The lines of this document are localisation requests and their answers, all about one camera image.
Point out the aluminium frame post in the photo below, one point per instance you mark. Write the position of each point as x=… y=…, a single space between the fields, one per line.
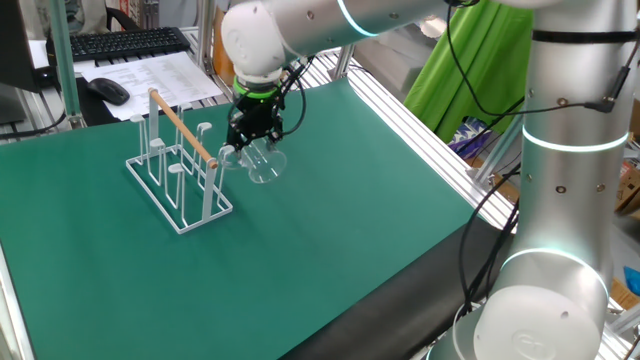
x=495 y=150
x=206 y=35
x=344 y=62
x=65 y=75

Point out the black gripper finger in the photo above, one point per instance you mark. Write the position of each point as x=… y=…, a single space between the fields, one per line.
x=236 y=141
x=276 y=130

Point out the white printed paper sheet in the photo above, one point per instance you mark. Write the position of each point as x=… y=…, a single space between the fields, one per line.
x=165 y=75

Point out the black computer monitor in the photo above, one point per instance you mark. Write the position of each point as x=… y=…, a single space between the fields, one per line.
x=15 y=50

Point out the blue cloth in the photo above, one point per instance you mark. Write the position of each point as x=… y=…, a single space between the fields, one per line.
x=634 y=280

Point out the black computer mouse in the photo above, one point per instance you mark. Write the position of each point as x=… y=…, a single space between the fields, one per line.
x=109 y=91

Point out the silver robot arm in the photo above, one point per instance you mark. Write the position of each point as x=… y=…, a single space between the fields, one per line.
x=565 y=200

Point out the black computer keyboard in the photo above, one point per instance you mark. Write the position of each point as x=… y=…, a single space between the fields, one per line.
x=125 y=44

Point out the green table mat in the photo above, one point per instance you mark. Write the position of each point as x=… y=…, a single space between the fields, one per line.
x=300 y=250

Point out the large cardboard box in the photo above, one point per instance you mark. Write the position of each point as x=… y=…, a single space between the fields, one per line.
x=631 y=190

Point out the cardboard box with orange tape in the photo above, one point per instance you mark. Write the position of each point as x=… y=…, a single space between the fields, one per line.
x=220 y=55

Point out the blue patterned bag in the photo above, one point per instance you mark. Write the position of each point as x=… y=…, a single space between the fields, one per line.
x=467 y=137

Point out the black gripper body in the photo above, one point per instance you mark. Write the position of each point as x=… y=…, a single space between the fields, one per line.
x=257 y=115

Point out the black table mat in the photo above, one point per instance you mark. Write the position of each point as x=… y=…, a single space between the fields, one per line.
x=400 y=300

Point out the green cloth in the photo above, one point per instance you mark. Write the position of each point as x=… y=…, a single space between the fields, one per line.
x=465 y=85

